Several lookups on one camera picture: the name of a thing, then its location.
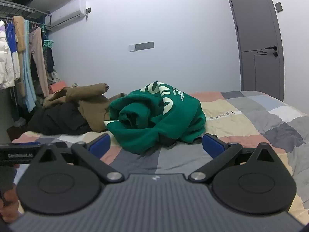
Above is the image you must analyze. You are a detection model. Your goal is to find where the green hooded sweatshirt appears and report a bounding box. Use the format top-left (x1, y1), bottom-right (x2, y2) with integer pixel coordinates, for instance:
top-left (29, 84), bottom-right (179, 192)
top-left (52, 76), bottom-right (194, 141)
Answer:
top-left (104, 81), bottom-right (206, 154)

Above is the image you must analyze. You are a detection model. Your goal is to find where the metal clothes rack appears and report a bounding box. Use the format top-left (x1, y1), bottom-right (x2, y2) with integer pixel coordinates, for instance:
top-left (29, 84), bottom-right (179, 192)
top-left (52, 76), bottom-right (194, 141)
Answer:
top-left (1, 0), bottom-right (52, 28)

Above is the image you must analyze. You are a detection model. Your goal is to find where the person left hand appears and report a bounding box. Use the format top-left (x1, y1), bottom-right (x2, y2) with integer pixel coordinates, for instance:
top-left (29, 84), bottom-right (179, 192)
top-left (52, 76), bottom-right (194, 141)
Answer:
top-left (0, 164), bottom-right (20, 224)

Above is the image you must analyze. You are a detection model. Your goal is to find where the brown garment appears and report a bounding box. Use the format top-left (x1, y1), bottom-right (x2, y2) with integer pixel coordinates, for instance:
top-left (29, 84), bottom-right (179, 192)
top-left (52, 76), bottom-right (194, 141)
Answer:
top-left (43, 83), bottom-right (126, 132)

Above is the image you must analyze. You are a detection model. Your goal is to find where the black garment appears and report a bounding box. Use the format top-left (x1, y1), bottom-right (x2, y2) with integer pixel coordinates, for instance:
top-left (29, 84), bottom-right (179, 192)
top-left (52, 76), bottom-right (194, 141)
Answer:
top-left (27, 103), bottom-right (92, 136)

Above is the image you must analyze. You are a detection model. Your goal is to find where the patchwork bed quilt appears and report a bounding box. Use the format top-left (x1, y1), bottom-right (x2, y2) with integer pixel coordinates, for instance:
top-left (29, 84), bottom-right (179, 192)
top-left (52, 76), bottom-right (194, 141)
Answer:
top-left (11, 90), bottom-right (309, 225)

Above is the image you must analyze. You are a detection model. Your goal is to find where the light blue hanging garment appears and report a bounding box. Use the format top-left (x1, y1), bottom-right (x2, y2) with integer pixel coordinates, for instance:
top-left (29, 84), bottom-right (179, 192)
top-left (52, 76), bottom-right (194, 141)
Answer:
top-left (23, 19), bottom-right (37, 112)

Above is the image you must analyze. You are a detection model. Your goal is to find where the pink box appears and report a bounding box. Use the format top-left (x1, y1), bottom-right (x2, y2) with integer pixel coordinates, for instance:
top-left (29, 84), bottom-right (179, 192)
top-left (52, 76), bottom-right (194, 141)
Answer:
top-left (49, 81), bottom-right (66, 94)

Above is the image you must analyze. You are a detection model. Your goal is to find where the white puffer jacket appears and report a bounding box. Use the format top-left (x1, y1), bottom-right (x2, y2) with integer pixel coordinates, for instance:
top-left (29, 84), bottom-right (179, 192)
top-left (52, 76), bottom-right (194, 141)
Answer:
top-left (0, 20), bottom-right (15, 90)

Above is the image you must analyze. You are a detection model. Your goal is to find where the pink hanging garment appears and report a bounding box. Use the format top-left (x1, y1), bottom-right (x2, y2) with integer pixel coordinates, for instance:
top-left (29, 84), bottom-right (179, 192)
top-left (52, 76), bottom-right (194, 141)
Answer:
top-left (29, 28), bottom-right (50, 97)

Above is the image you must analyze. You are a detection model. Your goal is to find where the blue white hanging garment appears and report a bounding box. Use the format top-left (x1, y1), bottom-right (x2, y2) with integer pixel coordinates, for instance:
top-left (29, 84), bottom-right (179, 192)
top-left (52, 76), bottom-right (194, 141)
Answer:
top-left (6, 23), bottom-right (20, 80)

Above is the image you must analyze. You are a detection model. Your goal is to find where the tan hanging garment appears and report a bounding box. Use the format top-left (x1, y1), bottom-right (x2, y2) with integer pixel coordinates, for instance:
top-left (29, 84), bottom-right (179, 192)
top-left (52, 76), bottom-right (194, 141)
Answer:
top-left (13, 16), bottom-right (26, 98)

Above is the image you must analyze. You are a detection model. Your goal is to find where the grey door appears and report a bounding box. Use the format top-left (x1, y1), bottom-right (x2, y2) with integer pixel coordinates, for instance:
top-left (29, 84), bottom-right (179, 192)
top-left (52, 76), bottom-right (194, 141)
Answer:
top-left (229, 0), bottom-right (284, 101)

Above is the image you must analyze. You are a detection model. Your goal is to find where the white air conditioner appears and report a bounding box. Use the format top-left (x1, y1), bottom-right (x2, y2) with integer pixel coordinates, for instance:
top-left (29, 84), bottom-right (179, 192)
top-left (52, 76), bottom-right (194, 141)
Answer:
top-left (46, 0), bottom-right (87, 30)

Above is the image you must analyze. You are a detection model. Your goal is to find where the grey wall switch panel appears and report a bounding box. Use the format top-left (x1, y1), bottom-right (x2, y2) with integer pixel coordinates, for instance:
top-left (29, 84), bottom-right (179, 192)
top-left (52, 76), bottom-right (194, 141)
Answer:
top-left (129, 41), bottom-right (155, 52)

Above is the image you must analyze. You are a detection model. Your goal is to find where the grey light switch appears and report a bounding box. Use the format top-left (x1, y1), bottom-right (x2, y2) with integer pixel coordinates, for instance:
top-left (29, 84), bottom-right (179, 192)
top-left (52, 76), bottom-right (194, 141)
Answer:
top-left (275, 2), bottom-right (283, 13)

